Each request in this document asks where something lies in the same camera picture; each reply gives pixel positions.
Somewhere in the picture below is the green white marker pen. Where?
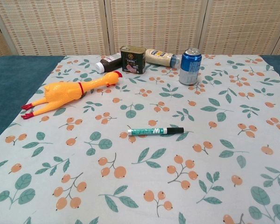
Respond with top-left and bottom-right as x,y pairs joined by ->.
127,127 -> 168,137

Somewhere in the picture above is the black marker cap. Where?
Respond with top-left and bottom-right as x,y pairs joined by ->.
166,127 -> 185,135

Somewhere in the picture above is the beige mayonnaise bottle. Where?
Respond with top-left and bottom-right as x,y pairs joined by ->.
145,48 -> 181,70

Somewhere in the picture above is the brown sauce bottle white cap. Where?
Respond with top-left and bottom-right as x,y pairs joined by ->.
95,53 -> 122,73

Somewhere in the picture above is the dark luncheon meat tin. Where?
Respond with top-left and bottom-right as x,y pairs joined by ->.
120,45 -> 147,75

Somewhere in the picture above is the floral fruit print tablecloth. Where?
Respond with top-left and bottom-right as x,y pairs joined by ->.
0,55 -> 280,224

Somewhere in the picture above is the blue silver drink can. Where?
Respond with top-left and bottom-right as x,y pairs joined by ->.
179,48 -> 203,85

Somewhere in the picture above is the yellow rubber chicken toy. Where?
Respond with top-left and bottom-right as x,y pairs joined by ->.
21,71 -> 122,120

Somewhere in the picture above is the teal plush table cover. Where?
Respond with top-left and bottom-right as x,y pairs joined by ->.
0,55 -> 280,146

